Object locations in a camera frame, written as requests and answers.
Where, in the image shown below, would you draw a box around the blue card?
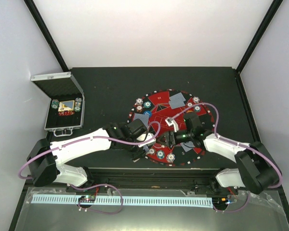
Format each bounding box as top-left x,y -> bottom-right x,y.
180,141 -> 195,153
133,113 -> 149,125
170,92 -> 185,102

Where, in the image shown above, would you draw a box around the green chip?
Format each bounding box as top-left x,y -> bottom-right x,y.
156,150 -> 165,159
143,101 -> 152,108

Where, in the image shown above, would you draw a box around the green blue chip seat two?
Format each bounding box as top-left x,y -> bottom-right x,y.
194,106 -> 201,112

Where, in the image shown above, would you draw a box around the white blue chip seat six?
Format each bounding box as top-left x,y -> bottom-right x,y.
166,153 -> 175,163

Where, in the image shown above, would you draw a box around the white blue chip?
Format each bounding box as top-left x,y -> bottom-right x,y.
135,98 -> 144,105
193,97 -> 200,103

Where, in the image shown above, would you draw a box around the blue small blind button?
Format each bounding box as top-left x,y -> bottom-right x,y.
144,111 -> 152,117

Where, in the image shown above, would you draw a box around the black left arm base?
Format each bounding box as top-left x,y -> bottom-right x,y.
66,180 -> 99,193

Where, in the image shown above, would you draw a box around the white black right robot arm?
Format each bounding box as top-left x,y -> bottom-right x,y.
158,130 -> 282,194

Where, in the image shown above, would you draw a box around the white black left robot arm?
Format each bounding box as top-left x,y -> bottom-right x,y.
26,119 -> 157,192

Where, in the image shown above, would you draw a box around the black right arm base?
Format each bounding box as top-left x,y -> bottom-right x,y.
190,179 -> 238,195

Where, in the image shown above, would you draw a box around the round red black poker mat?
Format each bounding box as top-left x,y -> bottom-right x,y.
127,89 -> 215,167

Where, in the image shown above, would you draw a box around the aluminium poker case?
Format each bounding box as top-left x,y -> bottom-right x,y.
30,72 -> 85,137

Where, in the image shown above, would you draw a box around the yellow boxed card deck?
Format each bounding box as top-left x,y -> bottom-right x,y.
58,100 -> 75,112

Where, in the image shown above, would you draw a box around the red dice in case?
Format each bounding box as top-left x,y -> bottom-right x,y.
58,111 -> 73,116

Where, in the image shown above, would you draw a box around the green chips in case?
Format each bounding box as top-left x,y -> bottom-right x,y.
51,99 -> 60,109

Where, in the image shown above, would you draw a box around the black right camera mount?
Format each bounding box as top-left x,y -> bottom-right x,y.
184,112 -> 203,132

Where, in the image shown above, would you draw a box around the white slotted cable duct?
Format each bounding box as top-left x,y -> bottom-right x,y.
31,194 -> 213,208

